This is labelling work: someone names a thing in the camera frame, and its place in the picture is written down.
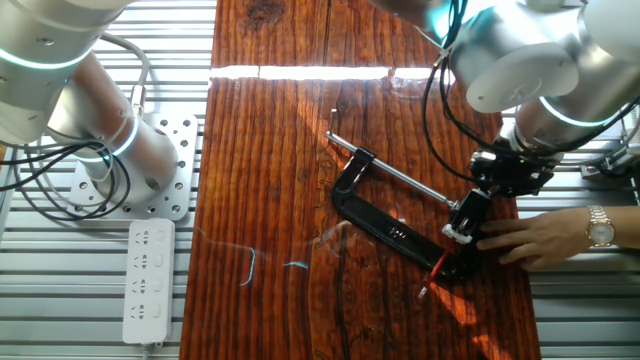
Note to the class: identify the person's forearm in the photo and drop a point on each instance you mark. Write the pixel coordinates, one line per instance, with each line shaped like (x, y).
(627, 227)

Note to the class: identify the brown wooden board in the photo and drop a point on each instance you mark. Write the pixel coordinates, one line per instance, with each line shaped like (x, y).
(280, 225)

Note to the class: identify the small silver camera on mount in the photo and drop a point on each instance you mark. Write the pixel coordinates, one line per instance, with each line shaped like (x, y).
(620, 160)

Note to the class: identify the black white pencil sharpener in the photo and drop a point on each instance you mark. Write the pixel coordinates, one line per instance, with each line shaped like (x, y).
(472, 210)

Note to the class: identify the black C-clamp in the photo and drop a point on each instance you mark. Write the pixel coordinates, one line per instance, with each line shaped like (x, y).
(380, 220)

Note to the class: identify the white power strip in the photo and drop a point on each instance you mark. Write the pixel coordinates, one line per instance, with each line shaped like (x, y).
(149, 282)

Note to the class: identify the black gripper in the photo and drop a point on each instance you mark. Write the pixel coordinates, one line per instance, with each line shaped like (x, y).
(525, 175)

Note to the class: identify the metal wristwatch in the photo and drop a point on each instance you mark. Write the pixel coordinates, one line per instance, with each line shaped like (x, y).
(600, 229)

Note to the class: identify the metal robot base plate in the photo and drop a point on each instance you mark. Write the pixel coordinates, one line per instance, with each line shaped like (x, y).
(182, 145)

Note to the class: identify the red pencil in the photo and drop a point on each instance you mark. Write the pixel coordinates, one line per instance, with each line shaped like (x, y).
(436, 267)

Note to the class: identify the person's hand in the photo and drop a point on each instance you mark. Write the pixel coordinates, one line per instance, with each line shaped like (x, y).
(537, 240)

